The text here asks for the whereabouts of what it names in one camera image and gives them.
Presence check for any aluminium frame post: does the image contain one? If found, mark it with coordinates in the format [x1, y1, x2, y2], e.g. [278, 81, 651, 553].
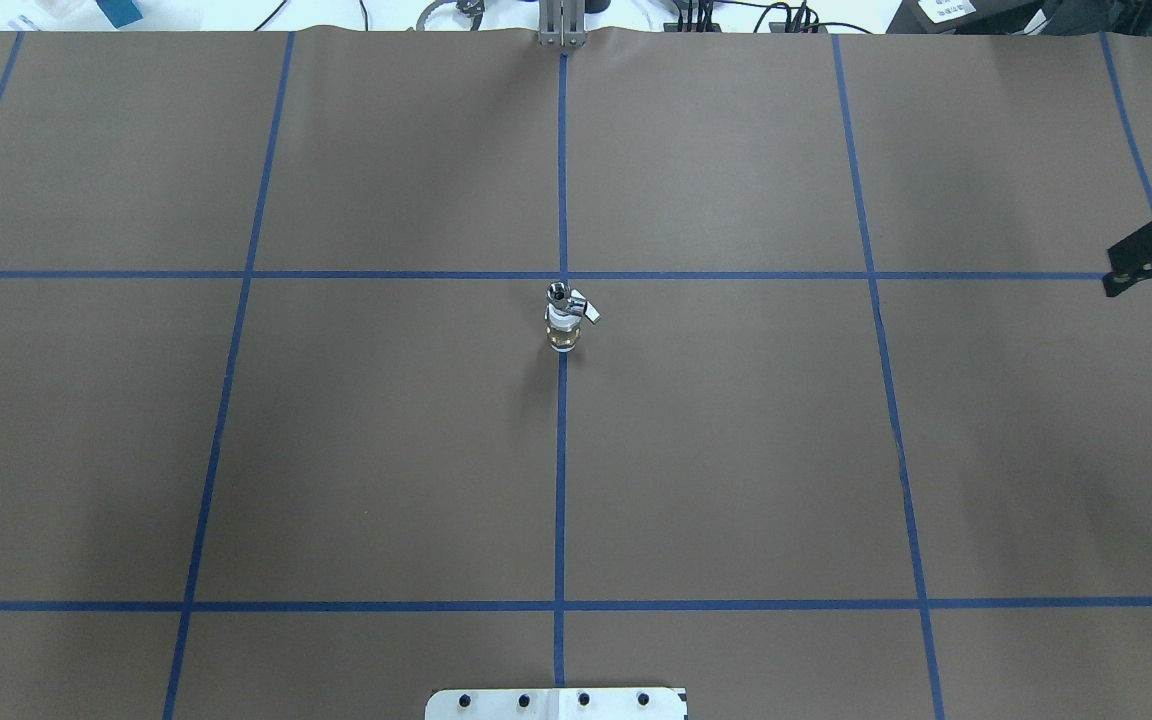
[536, 0, 588, 50]

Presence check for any white pedestal column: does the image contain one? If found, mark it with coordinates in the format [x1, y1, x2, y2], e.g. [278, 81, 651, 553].
[424, 685, 689, 719]

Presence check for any white PPR valve brass base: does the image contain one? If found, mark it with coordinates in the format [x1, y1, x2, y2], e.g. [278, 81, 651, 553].
[544, 306, 582, 354]

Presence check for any brown kraft paper mat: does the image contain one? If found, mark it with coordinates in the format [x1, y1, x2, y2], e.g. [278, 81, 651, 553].
[0, 26, 1152, 719]

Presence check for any small metal pipe fitting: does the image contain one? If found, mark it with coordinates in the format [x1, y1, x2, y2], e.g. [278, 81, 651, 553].
[547, 282, 602, 324]

